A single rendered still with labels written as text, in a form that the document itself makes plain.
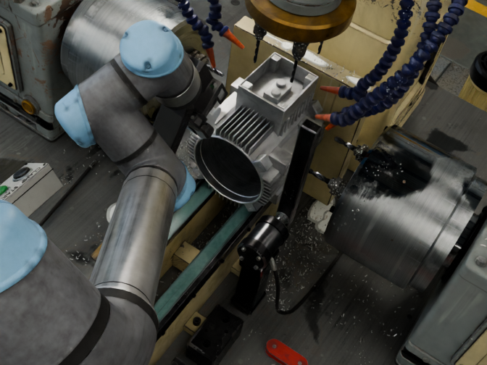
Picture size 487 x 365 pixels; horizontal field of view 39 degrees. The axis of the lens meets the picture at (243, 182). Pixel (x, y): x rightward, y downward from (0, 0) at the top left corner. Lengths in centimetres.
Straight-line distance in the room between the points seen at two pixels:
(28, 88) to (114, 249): 80
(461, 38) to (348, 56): 209
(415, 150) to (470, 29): 238
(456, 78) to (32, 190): 174
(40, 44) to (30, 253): 85
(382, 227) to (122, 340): 61
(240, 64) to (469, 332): 67
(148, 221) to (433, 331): 61
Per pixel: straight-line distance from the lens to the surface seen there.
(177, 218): 131
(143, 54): 90
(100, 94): 92
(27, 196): 117
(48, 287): 59
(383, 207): 114
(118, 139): 93
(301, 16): 109
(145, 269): 76
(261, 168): 120
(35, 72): 147
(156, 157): 95
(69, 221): 146
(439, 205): 114
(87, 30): 134
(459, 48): 340
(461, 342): 125
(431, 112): 181
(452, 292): 115
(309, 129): 104
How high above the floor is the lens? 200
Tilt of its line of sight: 52 degrees down
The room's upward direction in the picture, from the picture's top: 11 degrees clockwise
